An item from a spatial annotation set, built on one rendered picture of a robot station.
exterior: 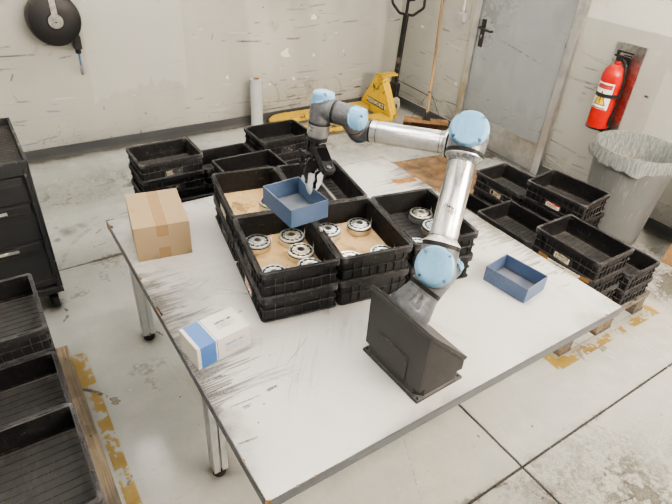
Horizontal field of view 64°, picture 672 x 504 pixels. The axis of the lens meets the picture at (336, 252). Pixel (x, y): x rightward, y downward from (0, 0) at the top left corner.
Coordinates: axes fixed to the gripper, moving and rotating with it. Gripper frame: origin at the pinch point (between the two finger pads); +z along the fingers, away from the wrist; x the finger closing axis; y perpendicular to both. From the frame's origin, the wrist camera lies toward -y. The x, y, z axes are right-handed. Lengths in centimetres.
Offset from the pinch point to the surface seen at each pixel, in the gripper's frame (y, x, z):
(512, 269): -32, -86, 31
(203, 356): -22, 47, 43
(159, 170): 158, 7, 59
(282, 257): 5.9, 5.5, 30.3
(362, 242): 0.5, -28.2, 26.3
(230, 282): 16, 22, 45
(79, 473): -25, 87, 74
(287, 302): -13.3, 12.7, 36.6
